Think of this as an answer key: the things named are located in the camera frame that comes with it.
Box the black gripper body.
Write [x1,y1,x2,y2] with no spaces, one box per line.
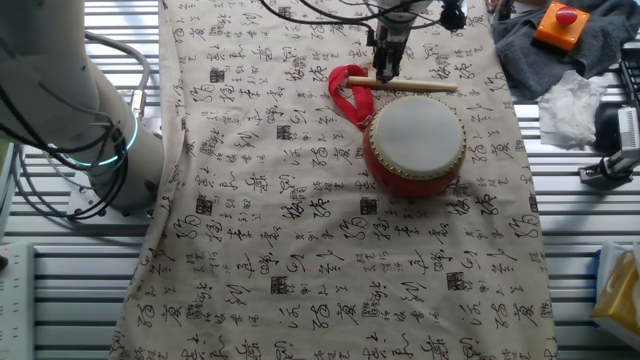
[373,24,405,64]

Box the wooden drumstick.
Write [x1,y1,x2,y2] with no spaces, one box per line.
[345,74,459,94]

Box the red drum with white head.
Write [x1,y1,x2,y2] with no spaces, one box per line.
[361,94,468,200]

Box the orange emergency stop box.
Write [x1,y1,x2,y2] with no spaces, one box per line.
[533,1,591,53]

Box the crumpled white tissue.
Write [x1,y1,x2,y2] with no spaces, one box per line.
[537,69,610,150]

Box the beige calligraphy print cloth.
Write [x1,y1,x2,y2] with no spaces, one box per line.
[108,0,559,360]

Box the dark grey towel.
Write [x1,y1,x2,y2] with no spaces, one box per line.
[492,0,640,104]

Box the black rounded device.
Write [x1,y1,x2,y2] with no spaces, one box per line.
[593,102,622,155]

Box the black keyboard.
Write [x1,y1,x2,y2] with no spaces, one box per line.
[618,42,640,109]

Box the yellow tissue pack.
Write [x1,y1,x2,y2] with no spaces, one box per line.
[589,241,640,337]

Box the white power strip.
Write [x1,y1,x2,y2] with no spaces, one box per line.
[0,242,36,360]

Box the red fabric strap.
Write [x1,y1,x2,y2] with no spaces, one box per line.
[327,64,375,132]

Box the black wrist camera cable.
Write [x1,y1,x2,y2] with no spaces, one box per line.
[298,0,444,31]

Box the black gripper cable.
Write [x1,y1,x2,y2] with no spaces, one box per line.
[258,0,376,46]

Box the wrist camera with metal bracket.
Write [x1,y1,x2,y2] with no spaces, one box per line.
[439,0,469,31]

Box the silver camera on small stand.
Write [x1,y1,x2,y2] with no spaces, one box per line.
[578,106,640,190]

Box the grey cable with metal plug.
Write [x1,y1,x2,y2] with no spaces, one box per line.
[84,30,153,122]

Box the black cable bundle at base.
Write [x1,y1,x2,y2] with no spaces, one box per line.
[0,84,130,222]

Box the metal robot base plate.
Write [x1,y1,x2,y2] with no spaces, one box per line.
[64,174,156,221]

